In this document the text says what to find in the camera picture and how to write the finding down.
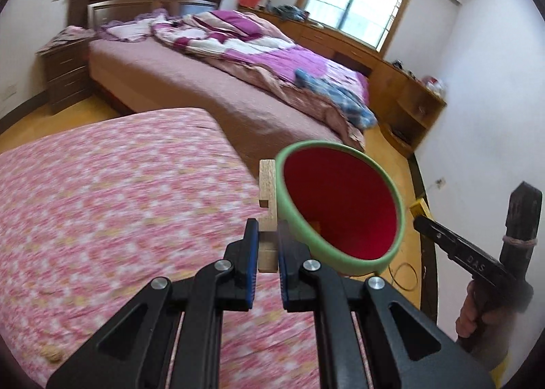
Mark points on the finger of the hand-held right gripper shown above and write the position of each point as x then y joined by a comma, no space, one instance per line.
434,233

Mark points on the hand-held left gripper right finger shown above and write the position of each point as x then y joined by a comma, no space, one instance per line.
284,274

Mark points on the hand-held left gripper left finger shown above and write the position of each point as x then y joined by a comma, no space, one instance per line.
252,263

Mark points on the pale wooden block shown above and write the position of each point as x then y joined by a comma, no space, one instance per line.
268,184

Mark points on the red bin with green rim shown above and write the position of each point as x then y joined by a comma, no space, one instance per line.
340,201

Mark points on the person's right hand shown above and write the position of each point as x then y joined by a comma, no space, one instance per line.
468,316

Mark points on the wooden corner shelf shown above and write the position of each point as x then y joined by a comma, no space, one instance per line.
413,112

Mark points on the pink floral tablecloth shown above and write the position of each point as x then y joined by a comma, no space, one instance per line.
106,201

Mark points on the blue plaid cloth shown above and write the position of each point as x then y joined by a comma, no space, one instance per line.
336,95

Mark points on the black desk item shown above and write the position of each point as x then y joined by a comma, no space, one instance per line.
397,64

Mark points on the bed with pink sheet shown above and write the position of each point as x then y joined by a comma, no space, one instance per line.
191,86

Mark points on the purple and white quilt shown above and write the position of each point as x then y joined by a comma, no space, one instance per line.
255,52

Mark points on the blue clothes pile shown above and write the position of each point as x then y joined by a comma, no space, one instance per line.
289,13

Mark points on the dark wooden nightstand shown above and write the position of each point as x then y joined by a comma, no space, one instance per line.
64,78

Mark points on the white ruffled pillow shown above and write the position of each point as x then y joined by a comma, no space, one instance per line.
127,29

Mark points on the pink folded cloth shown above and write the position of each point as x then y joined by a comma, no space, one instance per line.
68,36

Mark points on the white wall outlet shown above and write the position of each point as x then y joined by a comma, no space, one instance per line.
7,93

